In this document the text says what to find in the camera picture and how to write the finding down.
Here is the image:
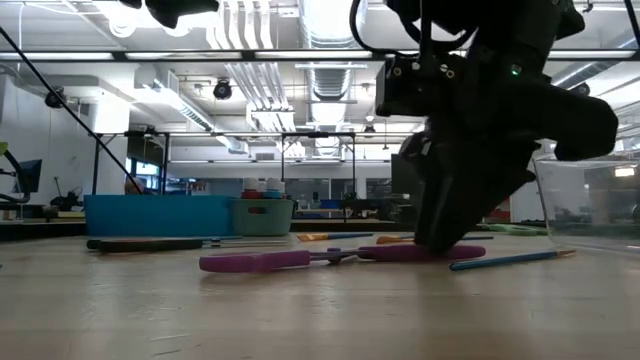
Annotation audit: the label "black overhead light bar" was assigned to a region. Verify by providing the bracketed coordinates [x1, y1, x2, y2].
[0, 48, 640, 63]

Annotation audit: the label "green scissors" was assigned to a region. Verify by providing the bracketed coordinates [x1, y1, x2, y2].
[479, 223, 550, 237]

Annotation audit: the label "blue paintbrush orange bristles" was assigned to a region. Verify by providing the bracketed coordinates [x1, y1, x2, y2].
[297, 232, 375, 243]
[375, 234, 416, 246]
[448, 249, 576, 272]

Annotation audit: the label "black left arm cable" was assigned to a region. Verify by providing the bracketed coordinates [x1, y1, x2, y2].
[0, 25, 144, 195]

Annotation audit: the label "purple scissors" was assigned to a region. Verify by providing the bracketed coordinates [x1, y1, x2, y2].
[198, 243, 487, 274]

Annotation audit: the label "black background station frame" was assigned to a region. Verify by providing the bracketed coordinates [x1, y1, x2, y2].
[91, 130, 357, 197]

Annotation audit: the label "black bench equipment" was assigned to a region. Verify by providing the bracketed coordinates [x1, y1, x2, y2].
[49, 187, 84, 212]

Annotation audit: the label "silver ventilation duct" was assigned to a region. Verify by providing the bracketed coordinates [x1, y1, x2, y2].
[298, 0, 369, 157]

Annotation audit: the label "small dark monitor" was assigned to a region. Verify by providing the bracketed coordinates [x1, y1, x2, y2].
[13, 158, 44, 195]

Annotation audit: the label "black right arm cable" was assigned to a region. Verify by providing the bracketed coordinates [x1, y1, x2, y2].
[348, 0, 479, 57]

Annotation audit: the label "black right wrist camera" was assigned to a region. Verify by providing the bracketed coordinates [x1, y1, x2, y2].
[374, 52, 474, 120]

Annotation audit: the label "large black monitor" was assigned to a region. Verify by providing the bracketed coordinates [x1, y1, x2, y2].
[390, 153, 419, 199]

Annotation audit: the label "blue plastic tray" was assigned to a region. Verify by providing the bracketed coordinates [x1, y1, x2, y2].
[83, 194, 236, 237]

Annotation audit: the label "small teal plastic bin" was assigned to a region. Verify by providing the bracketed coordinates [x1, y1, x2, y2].
[230, 198, 295, 237]

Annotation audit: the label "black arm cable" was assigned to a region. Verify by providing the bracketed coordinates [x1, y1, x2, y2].
[0, 25, 144, 195]
[348, 0, 479, 57]

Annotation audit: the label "clear plastic container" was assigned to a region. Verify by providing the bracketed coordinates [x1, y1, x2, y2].
[532, 155, 640, 254]

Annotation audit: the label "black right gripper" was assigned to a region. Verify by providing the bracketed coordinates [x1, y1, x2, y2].
[398, 39, 621, 255]

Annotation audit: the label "blue paint bottle white cap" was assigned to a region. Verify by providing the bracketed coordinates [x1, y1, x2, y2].
[263, 177, 284, 200]

